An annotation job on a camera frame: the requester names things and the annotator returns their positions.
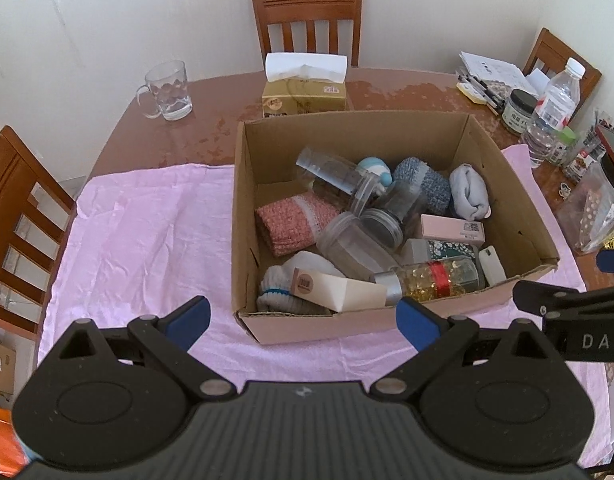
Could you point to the small jar with dark lid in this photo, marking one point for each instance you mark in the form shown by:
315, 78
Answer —
518, 115

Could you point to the clear plastic water bottle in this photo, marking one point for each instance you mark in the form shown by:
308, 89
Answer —
552, 105

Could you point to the wooden chair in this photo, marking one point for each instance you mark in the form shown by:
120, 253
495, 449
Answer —
7, 160
267, 15
552, 47

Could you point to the clear glass mug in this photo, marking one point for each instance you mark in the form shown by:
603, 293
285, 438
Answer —
167, 90

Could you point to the pink knit sock roll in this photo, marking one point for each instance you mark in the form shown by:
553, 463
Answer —
292, 222

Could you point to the bottle of gold capsules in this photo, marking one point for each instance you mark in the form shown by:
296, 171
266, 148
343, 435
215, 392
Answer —
437, 277

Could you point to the white papers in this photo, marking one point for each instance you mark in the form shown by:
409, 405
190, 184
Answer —
539, 80

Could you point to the plain white sock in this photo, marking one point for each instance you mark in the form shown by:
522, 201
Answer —
469, 190

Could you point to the blue knit sock roll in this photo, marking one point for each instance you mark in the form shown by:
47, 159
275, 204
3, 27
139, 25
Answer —
422, 177

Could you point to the pink cloth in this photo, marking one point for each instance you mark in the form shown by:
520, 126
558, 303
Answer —
137, 235

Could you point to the cream carton box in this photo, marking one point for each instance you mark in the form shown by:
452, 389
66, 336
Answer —
347, 292

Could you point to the orange printed bag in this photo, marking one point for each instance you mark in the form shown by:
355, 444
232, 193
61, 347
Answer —
2, 440

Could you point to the row of black pens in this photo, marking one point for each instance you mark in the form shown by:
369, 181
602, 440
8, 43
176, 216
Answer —
479, 91

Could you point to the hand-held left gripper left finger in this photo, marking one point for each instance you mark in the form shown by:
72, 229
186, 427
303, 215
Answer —
192, 317

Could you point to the blue and white toy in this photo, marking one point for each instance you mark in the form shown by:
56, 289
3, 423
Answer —
377, 167

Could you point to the brown cardboard box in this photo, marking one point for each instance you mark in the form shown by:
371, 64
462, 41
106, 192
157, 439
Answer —
512, 200

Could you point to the gold ornament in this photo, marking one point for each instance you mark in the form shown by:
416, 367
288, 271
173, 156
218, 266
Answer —
612, 243

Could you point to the pink carton box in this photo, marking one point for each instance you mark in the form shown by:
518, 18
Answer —
447, 227

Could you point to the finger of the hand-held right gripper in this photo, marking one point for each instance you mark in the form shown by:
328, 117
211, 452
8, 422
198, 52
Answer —
613, 261
552, 300

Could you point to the large clear plastic jar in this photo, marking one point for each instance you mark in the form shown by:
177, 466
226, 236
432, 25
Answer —
587, 215

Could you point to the white sock with blue stripe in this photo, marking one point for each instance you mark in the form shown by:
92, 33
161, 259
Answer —
277, 285

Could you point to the printed paper stack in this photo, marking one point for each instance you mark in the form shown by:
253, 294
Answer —
492, 67

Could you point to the gold tissue box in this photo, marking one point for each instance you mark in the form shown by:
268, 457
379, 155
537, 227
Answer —
307, 100

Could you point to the small cartoon sticker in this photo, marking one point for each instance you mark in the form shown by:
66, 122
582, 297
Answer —
565, 190

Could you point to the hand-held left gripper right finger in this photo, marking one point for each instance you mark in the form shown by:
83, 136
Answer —
417, 325

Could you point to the clear jar with grey lid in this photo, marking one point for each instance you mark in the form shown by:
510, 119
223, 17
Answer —
387, 225

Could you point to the yellow sticky notes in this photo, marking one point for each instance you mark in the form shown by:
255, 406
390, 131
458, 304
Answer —
469, 93

